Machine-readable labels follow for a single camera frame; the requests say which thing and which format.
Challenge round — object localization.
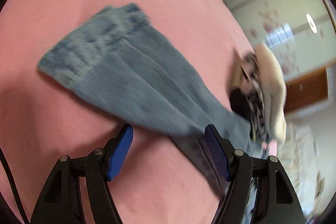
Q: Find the blue denim jacket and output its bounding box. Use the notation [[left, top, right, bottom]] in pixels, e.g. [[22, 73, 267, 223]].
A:
[[36, 3, 263, 224]]

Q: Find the lace covered furniture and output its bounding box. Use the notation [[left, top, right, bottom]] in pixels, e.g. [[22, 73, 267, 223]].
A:
[[277, 122, 325, 221]]

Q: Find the pink bed blanket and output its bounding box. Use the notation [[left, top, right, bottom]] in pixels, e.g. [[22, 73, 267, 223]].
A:
[[1, 0, 252, 223]]

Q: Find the brown wooden door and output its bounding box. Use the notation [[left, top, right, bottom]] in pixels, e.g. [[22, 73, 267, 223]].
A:
[[284, 67, 329, 114]]

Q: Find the black white patterned folded garment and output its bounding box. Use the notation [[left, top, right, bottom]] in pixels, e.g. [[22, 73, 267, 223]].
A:
[[231, 52, 270, 143]]

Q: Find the white fluffy folded sweater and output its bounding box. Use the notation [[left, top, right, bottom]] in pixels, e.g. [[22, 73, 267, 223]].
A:
[[254, 43, 286, 143]]

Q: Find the floral sliding wardrobe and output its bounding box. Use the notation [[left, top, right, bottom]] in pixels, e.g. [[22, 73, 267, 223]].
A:
[[223, 0, 335, 80]]

